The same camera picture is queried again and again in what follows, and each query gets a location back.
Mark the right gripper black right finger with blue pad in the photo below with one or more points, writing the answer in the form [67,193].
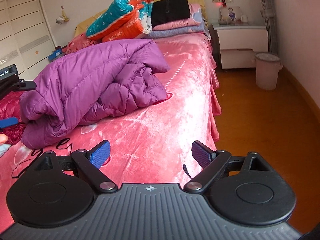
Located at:
[245,190]

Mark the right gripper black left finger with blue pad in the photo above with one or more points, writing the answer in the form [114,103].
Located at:
[58,189]

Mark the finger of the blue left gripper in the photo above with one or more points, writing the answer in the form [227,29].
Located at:
[4,123]

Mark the purple down jacket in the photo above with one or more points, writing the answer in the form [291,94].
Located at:
[107,79]

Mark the crimson red down jacket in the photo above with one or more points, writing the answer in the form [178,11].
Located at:
[10,107]

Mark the light blue garment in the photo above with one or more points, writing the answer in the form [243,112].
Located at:
[4,148]

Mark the white sliding wardrobe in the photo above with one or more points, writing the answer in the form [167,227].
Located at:
[24,37]

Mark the blue box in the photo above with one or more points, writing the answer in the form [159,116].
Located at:
[57,53]

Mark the pink red folded quilt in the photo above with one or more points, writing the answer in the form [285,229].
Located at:
[80,42]

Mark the pink plush bed blanket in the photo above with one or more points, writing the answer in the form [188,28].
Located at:
[153,144]

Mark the white waste bin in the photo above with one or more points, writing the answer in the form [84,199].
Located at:
[267,67]

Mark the teal orange folded quilt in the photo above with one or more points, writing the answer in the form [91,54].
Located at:
[124,19]

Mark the white nightstand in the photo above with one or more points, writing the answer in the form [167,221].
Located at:
[237,45]

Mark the lavender folded blanket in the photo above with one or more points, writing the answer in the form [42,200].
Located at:
[155,34]

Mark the framed photo on nightstand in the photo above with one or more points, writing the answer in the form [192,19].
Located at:
[230,14]

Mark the pink folded blanket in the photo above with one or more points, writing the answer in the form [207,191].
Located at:
[195,19]

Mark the black folded garment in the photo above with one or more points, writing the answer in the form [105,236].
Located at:
[165,11]

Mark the grey curtain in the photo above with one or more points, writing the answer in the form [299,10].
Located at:
[268,13]

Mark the wall hook with hanging items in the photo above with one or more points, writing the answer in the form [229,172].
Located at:
[63,17]

